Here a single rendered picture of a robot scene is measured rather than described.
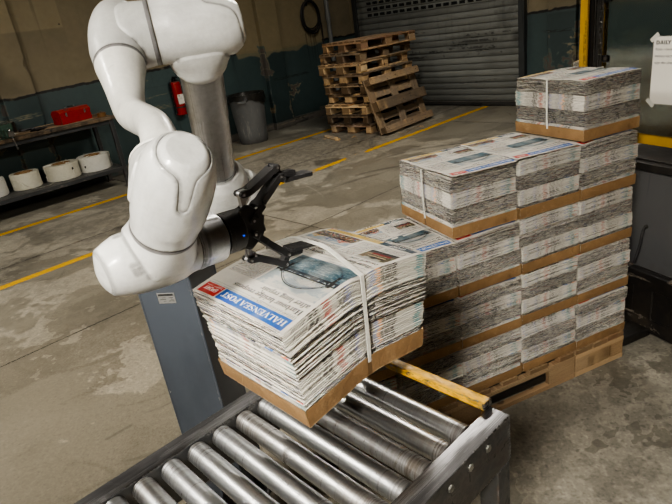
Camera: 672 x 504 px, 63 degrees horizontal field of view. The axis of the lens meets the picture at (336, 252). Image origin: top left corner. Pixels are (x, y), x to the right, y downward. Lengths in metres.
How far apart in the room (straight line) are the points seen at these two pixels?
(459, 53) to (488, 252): 7.72
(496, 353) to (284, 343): 1.52
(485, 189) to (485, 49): 7.47
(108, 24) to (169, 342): 1.00
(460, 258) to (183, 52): 1.23
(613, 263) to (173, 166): 2.15
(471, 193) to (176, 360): 1.16
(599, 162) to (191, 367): 1.69
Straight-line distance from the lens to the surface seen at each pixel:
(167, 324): 1.83
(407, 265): 1.13
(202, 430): 1.36
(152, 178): 0.75
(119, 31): 1.26
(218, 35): 1.27
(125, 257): 0.87
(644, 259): 3.20
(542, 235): 2.29
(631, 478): 2.34
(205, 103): 1.41
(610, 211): 2.51
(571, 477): 2.30
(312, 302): 0.98
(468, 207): 2.03
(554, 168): 2.24
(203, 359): 1.85
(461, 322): 2.17
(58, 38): 8.31
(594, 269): 2.55
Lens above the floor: 1.62
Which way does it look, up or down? 23 degrees down
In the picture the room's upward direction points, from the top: 9 degrees counter-clockwise
